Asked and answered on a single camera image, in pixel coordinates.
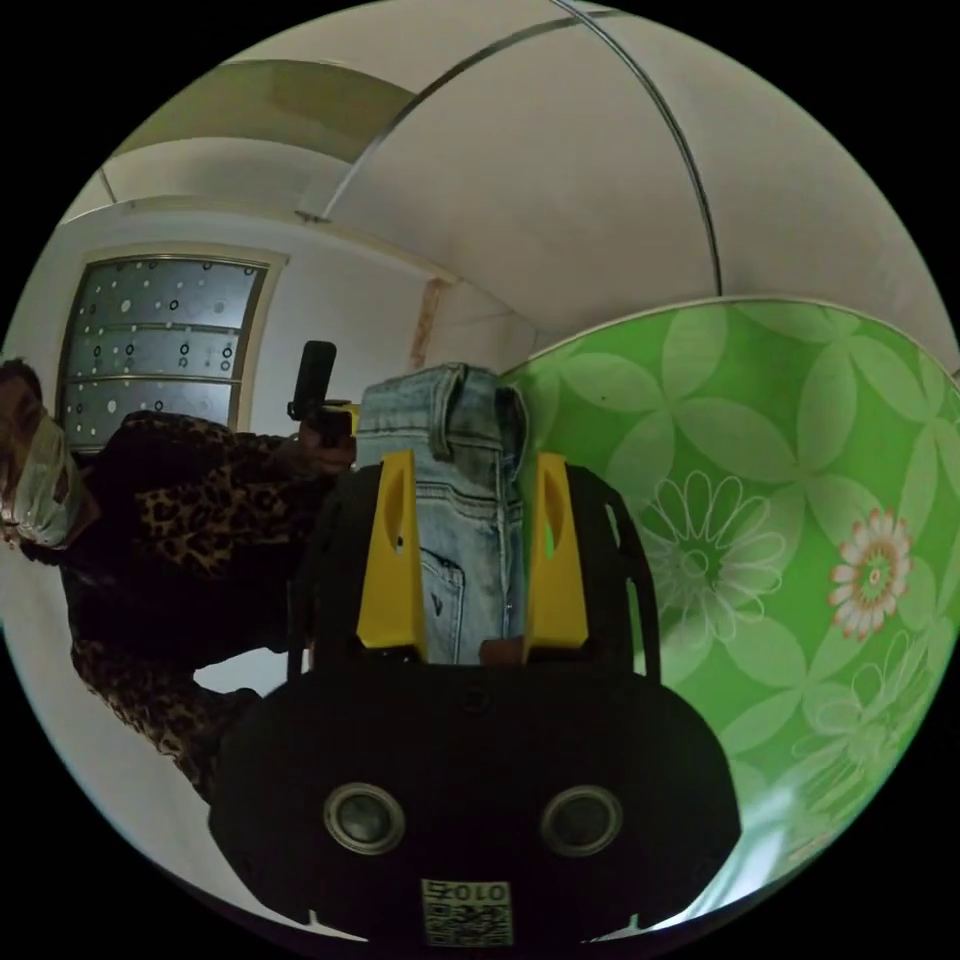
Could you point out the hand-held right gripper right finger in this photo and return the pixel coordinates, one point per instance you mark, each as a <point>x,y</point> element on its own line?
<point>559,607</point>

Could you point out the person's left hand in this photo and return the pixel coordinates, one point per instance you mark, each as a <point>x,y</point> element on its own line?
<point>315,459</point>

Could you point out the window with dotted glass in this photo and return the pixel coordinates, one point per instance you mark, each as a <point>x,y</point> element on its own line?
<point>157,352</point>

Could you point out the person's body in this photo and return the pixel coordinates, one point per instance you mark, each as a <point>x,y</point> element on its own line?
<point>172,525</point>

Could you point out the bed with green floral sheet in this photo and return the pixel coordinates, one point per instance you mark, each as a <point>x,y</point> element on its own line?
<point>757,420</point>

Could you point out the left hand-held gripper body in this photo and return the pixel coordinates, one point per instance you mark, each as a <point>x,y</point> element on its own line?
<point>331,433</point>

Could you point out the light blue jeans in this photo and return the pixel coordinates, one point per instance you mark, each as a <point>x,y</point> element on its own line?
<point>469,540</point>

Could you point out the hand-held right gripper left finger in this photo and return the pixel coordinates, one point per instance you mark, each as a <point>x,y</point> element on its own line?
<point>384,600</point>

